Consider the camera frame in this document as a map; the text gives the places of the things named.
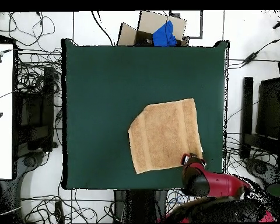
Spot white table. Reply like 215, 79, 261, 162
0, 43, 14, 180

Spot brown cardboard box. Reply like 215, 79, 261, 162
117, 10, 191, 47

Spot black power adapter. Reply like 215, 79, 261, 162
243, 51, 260, 65

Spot dark green table cloth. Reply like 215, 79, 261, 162
61, 38, 230, 190

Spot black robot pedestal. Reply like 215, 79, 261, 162
113, 189, 169, 223

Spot black power strip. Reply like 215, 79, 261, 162
54, 201, 65, 224

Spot black equipment rack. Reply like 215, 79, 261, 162
13, 66, 59, 152

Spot tan terry towel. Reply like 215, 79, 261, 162
128, 97, 204, 175

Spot dark grey stand base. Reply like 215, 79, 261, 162
16, 150, 47, 174
243, 157, 280, 187

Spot long black bar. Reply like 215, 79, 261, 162
239, 76, 254, 160

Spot looped black cable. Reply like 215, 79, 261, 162
8, 11, 57, 47

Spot black square case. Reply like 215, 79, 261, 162
255, 77, 280, 141

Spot blue cloth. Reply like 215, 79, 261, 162
152, 20, 178, 47

